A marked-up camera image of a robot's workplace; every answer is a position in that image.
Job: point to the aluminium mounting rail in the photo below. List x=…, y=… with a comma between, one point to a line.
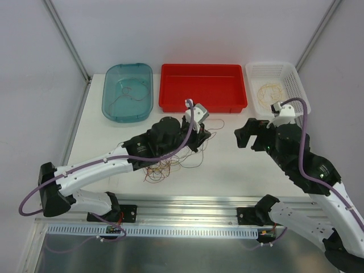
x=159, y=210

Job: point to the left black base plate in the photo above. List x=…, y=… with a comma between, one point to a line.
x=123, y=212

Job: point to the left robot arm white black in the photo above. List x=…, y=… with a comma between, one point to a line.
x=62, y=187

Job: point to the white perforated plastic basket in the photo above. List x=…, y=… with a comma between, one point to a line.
x=271, y=82

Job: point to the right aluminium frame post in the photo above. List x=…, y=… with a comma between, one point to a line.
x=324, y=22

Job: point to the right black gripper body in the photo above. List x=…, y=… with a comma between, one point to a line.
x=259, y=136

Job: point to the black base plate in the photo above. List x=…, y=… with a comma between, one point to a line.
x=257, y=216
x=123, y=212

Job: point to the white slotted cable duct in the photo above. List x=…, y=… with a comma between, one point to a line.
x=154, y=231

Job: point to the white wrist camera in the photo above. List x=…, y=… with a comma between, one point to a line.
x=283, y=114
x=195, y=114

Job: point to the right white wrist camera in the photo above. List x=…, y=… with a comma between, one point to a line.
x=283, y=114

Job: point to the teal transparent plastic tub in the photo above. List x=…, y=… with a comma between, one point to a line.
x=128, y=93

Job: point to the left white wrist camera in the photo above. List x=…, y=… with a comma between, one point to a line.
x=195, y=114

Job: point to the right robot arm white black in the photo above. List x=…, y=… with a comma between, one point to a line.
x=288, y=145

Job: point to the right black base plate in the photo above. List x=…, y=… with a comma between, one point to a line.
x=257, y=216

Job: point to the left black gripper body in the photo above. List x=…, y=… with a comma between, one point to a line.
x=197, y=135

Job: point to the red plastic tray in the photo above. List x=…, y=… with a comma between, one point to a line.
x=218, y=87

